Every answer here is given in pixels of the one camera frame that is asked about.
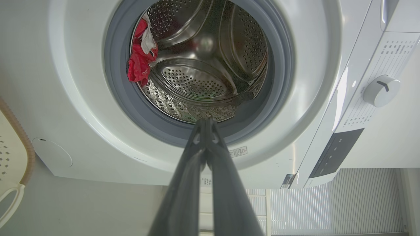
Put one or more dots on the white front-load washing machine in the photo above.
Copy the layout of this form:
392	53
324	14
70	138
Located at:
82	98

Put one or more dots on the dark grey control display panel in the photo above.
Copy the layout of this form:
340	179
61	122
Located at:
336	152

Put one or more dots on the white detergent drawer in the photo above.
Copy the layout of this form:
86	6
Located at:
402	14

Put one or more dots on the round white filter cover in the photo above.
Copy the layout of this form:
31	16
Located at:
52	152

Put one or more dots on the white perforated laundry basket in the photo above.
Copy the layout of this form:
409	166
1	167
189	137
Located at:
13	147

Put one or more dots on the grey rubber door gasket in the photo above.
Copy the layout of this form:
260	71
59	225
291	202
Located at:
118	82

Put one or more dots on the stainless steel washing machine drum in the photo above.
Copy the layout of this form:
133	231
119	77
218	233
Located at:
197	75

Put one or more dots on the white washing machine dial knob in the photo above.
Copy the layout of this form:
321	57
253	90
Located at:
380	91

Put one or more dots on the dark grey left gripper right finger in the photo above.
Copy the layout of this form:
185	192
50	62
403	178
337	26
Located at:
229	190

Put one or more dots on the red garment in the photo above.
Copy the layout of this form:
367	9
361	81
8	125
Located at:
139	62

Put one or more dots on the small printed text sticker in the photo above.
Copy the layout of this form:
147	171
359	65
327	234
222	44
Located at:
206	182

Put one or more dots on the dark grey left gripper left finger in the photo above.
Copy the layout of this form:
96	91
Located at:
183	183

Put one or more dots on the small dark corner label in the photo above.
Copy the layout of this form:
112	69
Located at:
287	181

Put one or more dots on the grey warning sticker with triangle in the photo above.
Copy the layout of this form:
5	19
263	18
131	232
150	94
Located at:
239	151

